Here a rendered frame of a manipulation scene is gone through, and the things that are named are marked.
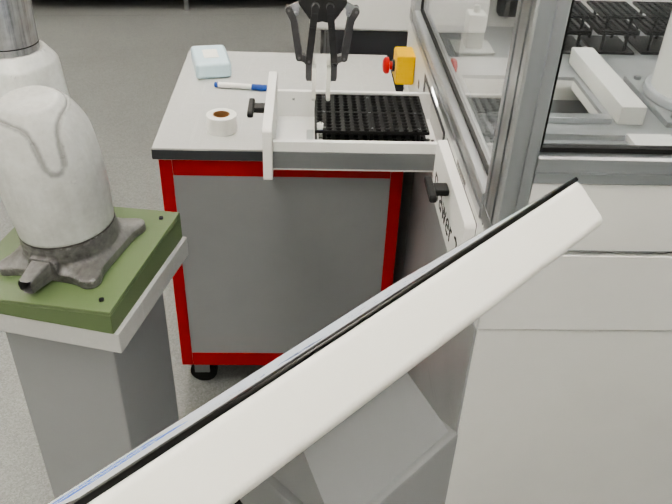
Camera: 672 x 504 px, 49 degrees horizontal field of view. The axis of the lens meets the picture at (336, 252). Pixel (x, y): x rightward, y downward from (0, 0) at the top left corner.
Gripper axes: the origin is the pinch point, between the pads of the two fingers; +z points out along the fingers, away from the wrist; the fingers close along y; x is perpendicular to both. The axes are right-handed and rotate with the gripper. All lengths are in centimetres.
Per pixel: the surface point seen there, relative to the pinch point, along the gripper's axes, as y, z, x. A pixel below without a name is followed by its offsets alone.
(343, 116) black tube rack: 4.8, 9.8, 5.9
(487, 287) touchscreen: 11, -18, -86
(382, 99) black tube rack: 13.4, 10.0, 15.2
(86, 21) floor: -141, 98, 338
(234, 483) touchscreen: -7, -17, -103
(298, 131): -4.2, 16.1, 12.0
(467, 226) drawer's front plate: 21.7, 7.5, -37.8
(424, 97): 23.0, 11.2, 19.5
